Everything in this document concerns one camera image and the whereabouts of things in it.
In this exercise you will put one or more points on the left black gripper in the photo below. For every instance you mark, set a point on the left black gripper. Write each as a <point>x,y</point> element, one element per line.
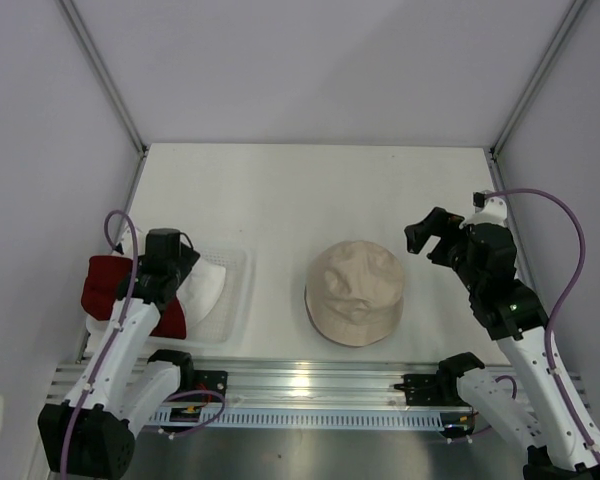
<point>186,261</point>

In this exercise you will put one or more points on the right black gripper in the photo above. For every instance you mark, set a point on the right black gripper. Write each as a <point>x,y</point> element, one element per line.
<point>437,223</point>

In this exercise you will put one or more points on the dark red bucket hat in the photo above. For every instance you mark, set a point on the dark red bucket hat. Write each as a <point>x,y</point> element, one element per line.
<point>104,274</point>

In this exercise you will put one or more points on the beige bucket hat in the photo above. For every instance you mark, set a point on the beige bucket hat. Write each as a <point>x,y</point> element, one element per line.
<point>354,293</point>

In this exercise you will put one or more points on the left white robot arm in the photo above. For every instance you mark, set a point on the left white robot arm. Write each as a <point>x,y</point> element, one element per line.
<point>92,432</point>

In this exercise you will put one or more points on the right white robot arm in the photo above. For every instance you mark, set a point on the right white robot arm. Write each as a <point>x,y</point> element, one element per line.
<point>555,433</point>

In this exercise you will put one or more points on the white bucket hat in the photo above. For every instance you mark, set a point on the white bucket hat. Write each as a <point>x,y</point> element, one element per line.
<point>132,245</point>

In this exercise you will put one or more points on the white plastic basket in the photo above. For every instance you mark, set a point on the white plastic basket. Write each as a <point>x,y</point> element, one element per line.
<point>235,300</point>

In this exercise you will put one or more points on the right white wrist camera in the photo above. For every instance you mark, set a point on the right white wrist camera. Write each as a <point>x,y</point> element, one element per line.
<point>488,210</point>

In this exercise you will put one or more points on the left black base bracket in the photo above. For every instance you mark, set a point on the left black base bracket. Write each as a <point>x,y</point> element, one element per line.
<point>213,382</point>

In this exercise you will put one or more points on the black base bracket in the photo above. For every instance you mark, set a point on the black base bracket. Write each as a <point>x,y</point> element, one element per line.
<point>213,382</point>
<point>422,390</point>

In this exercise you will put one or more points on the white slotted cable duct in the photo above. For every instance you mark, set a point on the white slotted cable duct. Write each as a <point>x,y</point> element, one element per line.
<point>390,420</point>

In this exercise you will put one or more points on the aluminium mounting rail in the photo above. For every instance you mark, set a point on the aluminium mounting rail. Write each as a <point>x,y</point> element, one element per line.
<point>320,385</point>

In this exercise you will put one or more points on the right black base bracket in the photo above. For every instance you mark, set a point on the right black base bracket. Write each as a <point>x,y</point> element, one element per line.
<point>422,390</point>

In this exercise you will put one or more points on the left aluminium frame post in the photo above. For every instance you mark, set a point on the left aluminium frame post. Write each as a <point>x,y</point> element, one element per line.
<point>100,71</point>

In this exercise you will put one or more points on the aluminium frame post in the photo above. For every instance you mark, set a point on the aluminium frame post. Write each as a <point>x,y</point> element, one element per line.
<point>550,55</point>
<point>100,71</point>

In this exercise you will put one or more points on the right aluminium frame post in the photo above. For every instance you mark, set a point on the right aluminium frame post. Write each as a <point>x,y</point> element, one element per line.
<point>550,55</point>

